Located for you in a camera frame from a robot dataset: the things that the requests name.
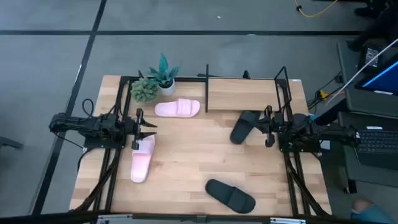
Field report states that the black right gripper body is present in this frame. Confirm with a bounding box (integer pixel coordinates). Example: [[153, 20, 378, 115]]
[[264, 105, 284, 149]]

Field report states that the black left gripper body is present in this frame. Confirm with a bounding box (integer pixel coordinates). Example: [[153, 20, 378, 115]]
[[123, 108, 144, 151]]

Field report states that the black slide sandal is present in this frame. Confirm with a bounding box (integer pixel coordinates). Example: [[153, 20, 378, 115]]
[[229, 110, 262, 146], [205, 179, 257, 215]]

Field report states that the pink slide sandal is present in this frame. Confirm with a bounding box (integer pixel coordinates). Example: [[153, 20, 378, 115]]
[[129, 134, 156, 184], [154, 98, 201, 118]]

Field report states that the round green plant patterned pot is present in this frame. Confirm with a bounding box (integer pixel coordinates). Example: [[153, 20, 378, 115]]
[[130, 77, 160, 104]]

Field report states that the spiky leaf plant white pot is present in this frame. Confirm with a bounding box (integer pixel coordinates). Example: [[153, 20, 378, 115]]
[[146, 52, 181, 96]]

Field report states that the laptop computer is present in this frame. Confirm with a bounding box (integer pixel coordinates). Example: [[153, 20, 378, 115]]
[[337, 39, 398, 194]]

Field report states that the black laptop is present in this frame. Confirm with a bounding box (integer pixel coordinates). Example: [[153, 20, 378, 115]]
[[354, 126, 398, 171]]

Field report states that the thin white rod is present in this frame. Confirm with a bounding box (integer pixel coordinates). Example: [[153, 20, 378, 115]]
[[325, 37, 398, 107]]

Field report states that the black device with white label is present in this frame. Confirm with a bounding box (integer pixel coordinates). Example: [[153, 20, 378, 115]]
[[357, 45, 386, 71]]

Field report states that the monitor with blue screen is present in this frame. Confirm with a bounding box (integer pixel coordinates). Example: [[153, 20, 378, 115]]
[[354, 60, 398, 96]]

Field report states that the dark grey chair leg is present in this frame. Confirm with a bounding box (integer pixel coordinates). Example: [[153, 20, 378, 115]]
[[0, 135, 24, 150]]

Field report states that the wooden shelf with black frame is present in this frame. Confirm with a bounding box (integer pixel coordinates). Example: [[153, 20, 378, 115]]
[[197, 63, 293, 113]]

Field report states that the black aluminium table frame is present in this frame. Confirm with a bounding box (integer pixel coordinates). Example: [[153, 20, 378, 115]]
[[70, 74, 332, 218]]

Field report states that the black power cable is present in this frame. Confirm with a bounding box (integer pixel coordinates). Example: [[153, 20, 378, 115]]
[[306, 70, 346, 110]]

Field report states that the silver metal bracket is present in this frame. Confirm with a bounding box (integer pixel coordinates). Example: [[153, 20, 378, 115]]
[[269, 217, 307, 224], [96, 213, 134, 224]]

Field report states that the black horizontal frame beam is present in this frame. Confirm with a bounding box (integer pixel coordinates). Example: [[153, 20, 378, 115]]
[[0, 210, 398, 224]]

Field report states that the yellow floor cable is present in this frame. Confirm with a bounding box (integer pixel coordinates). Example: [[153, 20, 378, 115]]
[[294, 0, 339, 19]]

